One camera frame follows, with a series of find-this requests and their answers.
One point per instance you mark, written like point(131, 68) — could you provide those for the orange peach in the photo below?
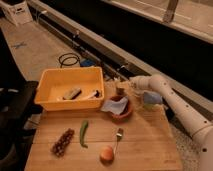
point(107, 154)

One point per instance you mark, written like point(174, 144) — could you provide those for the dark metal cup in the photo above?
point(120, 91)

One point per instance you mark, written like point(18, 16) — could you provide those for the metal fork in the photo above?
point(119, 136)

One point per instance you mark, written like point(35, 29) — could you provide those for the green chili pepper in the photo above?
point(83, 129)

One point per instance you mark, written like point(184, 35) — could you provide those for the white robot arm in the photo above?
point(199, 127)

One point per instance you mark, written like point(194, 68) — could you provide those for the white spatula in bin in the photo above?
point(93, 94)

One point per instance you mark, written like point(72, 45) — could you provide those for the white cardboard box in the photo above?
point(18, 14)

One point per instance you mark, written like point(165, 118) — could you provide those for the terracotta bowl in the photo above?
point(125, 114)

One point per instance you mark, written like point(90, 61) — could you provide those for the blue object on floor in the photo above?
point(87, 63)

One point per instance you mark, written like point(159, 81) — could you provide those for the bunch of brown grapes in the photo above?
point(59, 147)

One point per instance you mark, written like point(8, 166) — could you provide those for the brown brush in bin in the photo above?
point(72, 94)

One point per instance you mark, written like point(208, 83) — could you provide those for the black chair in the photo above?
point(16, 107)

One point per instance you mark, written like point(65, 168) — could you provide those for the blue yellow sponge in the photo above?
point(151, 99)

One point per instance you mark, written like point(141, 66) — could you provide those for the blue cloth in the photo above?
point(115, 107)

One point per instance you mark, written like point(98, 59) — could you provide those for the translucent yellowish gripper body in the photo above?
point(119, 83)

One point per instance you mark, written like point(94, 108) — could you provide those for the yellow plastic bin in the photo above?
point(54, 83)

